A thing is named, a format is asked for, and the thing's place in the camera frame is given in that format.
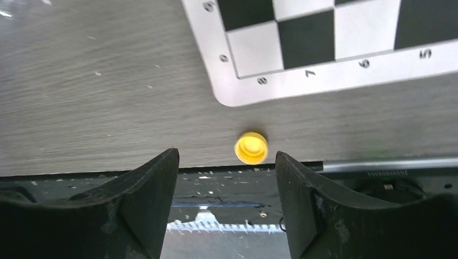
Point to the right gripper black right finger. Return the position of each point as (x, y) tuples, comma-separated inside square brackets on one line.
[(324, 219)]

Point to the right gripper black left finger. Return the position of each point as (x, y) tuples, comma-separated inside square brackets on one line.
[(123, 218)]

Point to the yellow bottle cap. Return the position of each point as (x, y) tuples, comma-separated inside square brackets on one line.
[(251, 148)]

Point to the checkerboard calibration mat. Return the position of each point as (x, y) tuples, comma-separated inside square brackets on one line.
[(256, 51)]

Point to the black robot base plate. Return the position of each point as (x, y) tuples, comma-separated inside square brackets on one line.
[(246, 196)]

